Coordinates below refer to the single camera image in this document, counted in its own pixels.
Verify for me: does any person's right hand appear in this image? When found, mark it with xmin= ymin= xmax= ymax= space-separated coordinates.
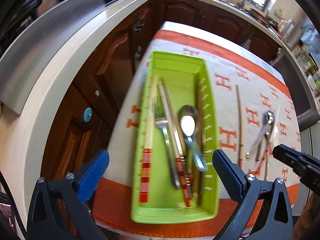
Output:
xmin=293 ymin=193 xmax=319 ymax=239

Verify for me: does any white ceramic soup spoon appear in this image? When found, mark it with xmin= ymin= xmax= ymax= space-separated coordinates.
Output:
xmin=270 ymin=105 xmax=280 ymax=149

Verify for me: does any red striped chopstick in tray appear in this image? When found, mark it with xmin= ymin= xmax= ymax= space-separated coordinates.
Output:
xmin=139 ymin=76 xmax=158 ymax=203

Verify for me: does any dark patterned chopstick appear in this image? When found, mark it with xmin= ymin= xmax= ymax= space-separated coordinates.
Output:
xmin=195 ymin=73 xmax=205 ymax=206

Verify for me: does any brown wooden chopstick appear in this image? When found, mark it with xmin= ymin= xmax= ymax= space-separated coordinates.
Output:
xmin=235 ymin=84 xmax=244 ymax=168

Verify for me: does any large steel spoon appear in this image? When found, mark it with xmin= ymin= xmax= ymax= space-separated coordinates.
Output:
xmin=245 ymin=110 xmax=276 ymax=159

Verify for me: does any light chopstick red striped end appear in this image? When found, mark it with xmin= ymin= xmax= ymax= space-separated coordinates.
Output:
xmin=253 ymin=104 xmax=281 ymax=176

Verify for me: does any wooden handled steel spoon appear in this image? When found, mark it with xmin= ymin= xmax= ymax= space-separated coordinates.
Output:
xmin=255 ymin=110 xmax=276 ymax=162

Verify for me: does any green plastic utensil tray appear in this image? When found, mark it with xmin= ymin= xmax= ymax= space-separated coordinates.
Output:
xmin=131 ymin=51 xmax=220 ymax=224

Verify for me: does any steel fork in tray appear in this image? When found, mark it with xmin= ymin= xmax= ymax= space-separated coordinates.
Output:
xmin=153 ymin=95 xmax=181 ymax=190

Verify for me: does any small slim steel spoon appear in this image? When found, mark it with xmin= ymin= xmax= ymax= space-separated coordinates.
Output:
xmin=264 ymin=130 xmax=271 ymax=181

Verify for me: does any steel spoon in tray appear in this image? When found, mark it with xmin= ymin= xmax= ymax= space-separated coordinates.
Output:
xmin=178 ymin=105 xmax=208 ymax=172

